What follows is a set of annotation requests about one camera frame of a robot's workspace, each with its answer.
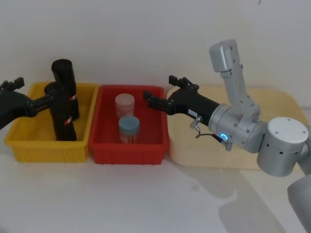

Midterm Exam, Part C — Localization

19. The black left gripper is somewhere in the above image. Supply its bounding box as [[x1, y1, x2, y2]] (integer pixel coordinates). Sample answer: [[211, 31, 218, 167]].
[[0, 77, 53, 131]]

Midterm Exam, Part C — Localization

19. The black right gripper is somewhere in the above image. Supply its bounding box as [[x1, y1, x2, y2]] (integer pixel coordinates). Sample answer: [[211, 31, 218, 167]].
[[143, 75, 221, 127]]

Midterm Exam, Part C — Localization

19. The black cylinder with red label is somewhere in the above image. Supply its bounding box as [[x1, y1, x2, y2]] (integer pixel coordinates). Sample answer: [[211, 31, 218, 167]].
[[44, 82, 78, 142], [51, 58, 81, 120]]

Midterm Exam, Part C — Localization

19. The yellow plastic bin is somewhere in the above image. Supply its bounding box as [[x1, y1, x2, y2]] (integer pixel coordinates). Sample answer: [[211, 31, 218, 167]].
[[4, 82, 99, 163]]

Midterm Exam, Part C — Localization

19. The clear jar with pink lid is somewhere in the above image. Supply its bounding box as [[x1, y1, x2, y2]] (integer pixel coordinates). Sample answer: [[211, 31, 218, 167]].
[[115, 94, 135, 120]]

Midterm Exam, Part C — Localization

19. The clear jar with blue lid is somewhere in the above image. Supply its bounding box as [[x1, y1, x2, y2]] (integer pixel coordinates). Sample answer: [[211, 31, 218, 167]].
[[118, 116, 140, 144]]

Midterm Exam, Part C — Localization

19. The red plastic bin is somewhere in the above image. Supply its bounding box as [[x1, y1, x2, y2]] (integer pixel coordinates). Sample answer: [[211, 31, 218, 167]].
[[87, 84, 170, 166]]

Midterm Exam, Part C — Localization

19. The cream rounded tray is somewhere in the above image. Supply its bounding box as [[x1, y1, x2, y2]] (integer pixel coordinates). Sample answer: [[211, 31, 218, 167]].
[[166, 84, 308, 171]]

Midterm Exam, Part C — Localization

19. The white table cloth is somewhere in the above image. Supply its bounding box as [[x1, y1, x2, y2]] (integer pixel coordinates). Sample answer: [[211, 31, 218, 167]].
[[0, 135, 311, 233]]

